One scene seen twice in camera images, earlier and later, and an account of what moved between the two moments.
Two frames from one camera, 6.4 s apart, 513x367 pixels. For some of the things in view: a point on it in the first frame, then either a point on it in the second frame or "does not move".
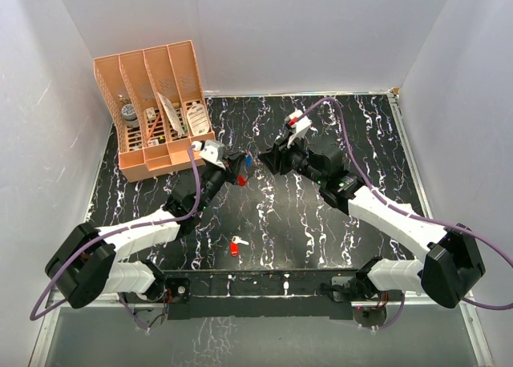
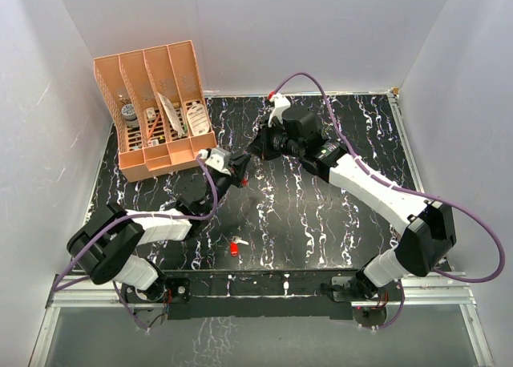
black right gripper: [276, 160] → [260, 147]
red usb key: [235, 246] does not move
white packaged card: [171, 115] does not move
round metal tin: [128, 114] does not move
